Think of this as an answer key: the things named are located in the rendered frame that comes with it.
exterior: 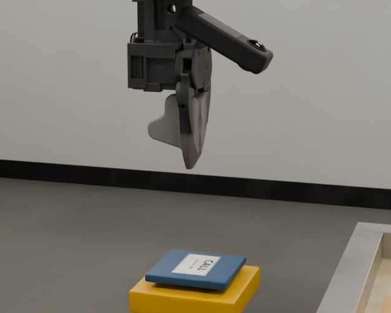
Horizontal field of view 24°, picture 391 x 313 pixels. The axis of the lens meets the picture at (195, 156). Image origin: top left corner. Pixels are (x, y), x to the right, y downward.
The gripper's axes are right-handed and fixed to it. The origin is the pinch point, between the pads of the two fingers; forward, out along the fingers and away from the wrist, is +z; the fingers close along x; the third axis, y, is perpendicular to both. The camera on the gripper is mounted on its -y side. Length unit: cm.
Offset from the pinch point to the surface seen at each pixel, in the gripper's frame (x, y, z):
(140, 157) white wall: -368, 147, 91
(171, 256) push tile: -2.1, 3.8, 13.3
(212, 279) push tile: 4.3, -3.4, 13.3
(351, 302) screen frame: 11.3, -20.4, 11.3
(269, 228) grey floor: -317, 60, 110
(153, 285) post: 3.9, 4.1, 15.0
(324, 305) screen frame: 13.0, -17.9, 11.3
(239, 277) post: -1.6, -5.2, 15.0
